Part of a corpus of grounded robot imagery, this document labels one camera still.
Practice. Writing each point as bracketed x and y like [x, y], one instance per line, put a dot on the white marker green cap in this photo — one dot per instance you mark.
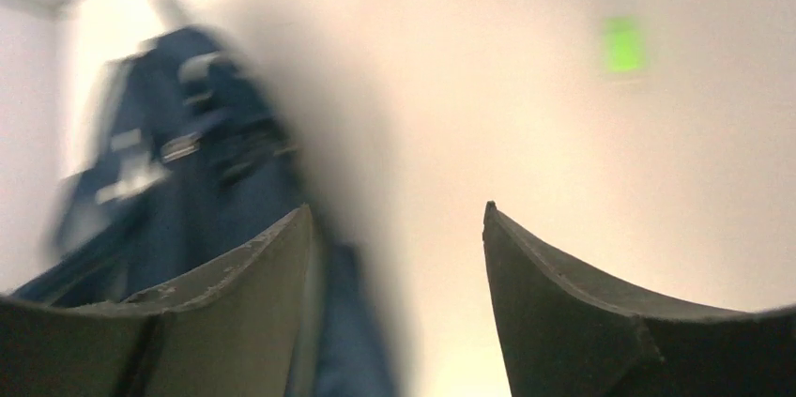
[623, 45]

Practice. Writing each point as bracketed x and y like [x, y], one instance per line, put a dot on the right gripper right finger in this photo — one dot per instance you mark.
[567, 328]

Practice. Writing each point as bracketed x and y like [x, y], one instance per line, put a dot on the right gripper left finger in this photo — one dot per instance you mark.
[226, 328]

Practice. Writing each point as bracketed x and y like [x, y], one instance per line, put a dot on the navy blue student backpack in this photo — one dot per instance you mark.
[193, 163]

